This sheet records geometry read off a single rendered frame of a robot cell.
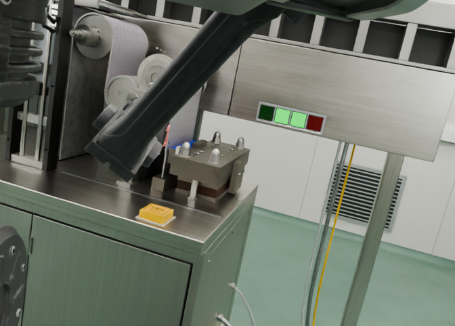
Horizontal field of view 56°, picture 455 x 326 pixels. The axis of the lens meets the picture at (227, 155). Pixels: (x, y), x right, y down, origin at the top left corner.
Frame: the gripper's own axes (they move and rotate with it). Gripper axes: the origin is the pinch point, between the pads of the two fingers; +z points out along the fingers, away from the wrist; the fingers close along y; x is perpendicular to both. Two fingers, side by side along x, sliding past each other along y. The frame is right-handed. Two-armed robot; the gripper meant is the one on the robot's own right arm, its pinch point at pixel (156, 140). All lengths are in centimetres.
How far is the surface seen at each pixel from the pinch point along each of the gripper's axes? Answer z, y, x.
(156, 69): -5.3, -6.2, 20.5
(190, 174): 8.1, 10.9, -5.4
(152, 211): -8.0, 9.6, -21.7
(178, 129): 12.4, 0.1, 9.6
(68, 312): 10, -11, -54
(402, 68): 18, 66, 51
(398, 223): 279, 117, 66
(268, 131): 251, -13, 113
